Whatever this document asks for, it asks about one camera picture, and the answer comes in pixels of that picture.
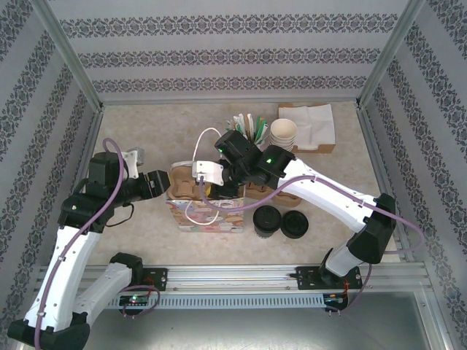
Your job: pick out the cartoon print paper gift bag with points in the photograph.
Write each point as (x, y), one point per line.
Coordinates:
(230, 222)

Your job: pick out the black plastic cup lid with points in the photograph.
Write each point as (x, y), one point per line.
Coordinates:
(295, 225)
(267, 218)

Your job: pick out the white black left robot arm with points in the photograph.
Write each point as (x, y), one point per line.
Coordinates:
(69, 262)

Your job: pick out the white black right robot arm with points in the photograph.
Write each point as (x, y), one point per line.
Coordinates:
(321, 186)

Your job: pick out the green white wrapped straw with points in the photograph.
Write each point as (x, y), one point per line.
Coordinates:
(261, 129)
(230, 125)

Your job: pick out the white paper cup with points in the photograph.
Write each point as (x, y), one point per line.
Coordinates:
(292, 145)
(281, 143)

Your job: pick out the brown wooden stirrer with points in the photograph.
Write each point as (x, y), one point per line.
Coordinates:
(250, 125)

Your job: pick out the stack of cream paper cups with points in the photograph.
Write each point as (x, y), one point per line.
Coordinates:
(284, 127)

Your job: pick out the white paper napkin stack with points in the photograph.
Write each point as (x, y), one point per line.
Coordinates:
(306, 147)

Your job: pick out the brown cardboard napkin tray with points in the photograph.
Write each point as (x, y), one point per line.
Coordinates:
(321, 148)

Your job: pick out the black mounting plate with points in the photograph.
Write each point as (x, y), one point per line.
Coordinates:
(304, 279)
(157, 279)

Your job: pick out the small circuit board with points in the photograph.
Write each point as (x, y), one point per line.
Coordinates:
(333, 299)
(135, 299)

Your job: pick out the aluminium frame rail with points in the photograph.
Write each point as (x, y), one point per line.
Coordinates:
(230, 101)
(379, 164)
(91, 146)

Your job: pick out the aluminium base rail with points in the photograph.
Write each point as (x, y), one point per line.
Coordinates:
(233, 279)

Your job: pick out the aluminium frame post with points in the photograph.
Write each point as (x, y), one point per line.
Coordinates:
(392, 51)
(69, 54)

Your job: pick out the aluminium frame bar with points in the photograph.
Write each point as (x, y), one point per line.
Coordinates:
(434, 321)

